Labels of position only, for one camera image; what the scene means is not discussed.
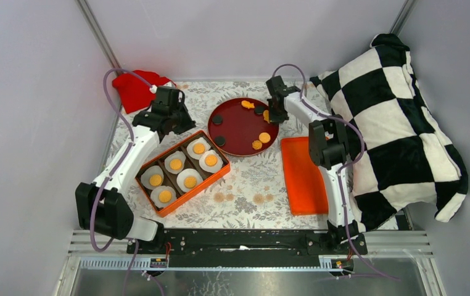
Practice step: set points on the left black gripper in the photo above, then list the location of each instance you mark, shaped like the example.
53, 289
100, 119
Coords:
188, 123

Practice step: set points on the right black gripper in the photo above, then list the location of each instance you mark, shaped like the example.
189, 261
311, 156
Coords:
272, 117

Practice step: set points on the round yellow biscuit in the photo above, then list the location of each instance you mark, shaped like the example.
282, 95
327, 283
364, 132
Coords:
211, 160
155, 180
165, 196
264, 137
199, 148
190, 182
176, 164

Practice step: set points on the dark red round plate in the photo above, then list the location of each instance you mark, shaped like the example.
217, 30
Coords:
241, 127

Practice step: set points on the orange cookie tin box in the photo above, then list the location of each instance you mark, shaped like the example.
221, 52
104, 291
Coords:
170, 179

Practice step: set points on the orange tin lid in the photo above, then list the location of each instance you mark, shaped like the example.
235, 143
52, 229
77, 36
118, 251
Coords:
305, 188

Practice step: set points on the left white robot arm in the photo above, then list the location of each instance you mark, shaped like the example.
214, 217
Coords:
101, 205

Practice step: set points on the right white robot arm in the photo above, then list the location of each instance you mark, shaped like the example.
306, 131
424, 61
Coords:
327, 146

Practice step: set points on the black sandwich cookie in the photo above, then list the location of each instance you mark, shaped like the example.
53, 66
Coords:
259, 110
220, 141
217, 119

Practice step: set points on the red knit beanie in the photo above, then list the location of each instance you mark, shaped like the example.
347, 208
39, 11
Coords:
134, 94

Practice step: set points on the white paper cupcake liner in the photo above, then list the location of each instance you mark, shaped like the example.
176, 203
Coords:
188, 172
149, 172
154, 196
190, 145
209, 169
177, 154

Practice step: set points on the swirl meringue cookie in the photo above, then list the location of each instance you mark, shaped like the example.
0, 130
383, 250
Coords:
257, 145

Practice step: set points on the black white checkered blanket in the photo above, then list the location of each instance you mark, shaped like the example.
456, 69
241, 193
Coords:
400, 154

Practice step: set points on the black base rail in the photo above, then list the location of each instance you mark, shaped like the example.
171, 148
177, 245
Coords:
243, 248

